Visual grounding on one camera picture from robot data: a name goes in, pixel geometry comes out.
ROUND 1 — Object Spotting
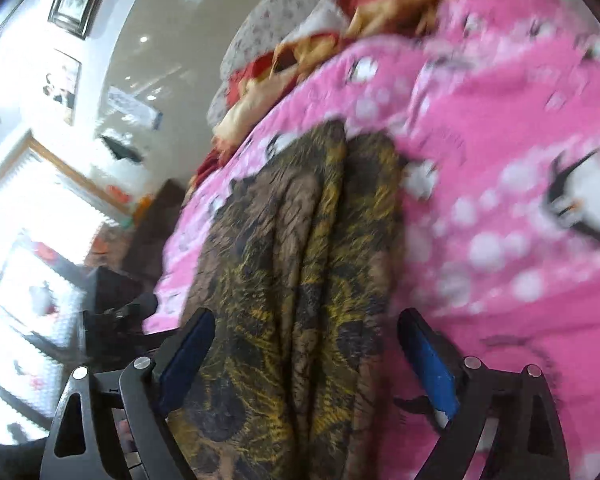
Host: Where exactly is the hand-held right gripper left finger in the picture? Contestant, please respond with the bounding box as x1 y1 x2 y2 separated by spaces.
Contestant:
40 307 216 480

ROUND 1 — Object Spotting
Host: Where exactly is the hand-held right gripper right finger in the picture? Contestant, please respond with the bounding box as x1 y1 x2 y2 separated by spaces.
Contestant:
397 308 571 480

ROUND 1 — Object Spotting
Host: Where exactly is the dark floral patterned garment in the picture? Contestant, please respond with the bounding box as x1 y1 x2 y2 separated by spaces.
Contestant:
167 120 416 480

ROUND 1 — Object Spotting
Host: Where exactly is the dark brown wooden cabinet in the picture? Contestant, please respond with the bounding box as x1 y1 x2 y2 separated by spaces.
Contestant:
124 179 187 283

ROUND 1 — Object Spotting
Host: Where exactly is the wooden framed window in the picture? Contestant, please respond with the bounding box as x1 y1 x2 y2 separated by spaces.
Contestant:
0 130 146 448

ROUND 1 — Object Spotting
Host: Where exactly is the pink penguin print bedsheet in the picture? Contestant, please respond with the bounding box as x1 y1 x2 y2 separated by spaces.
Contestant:
142 0 600 480

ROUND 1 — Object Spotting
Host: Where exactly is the grey floral pillow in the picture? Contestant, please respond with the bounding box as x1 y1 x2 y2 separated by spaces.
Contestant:
207 0 361 131

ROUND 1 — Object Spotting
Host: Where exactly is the white wall sign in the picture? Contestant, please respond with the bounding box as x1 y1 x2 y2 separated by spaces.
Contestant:
107 85 164 132

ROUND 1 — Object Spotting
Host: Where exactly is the wall poster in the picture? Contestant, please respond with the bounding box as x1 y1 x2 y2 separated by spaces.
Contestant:
42 50 83 127

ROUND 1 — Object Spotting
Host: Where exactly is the dark framed wall picture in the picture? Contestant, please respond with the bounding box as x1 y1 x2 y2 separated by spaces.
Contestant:
47 0 122 41

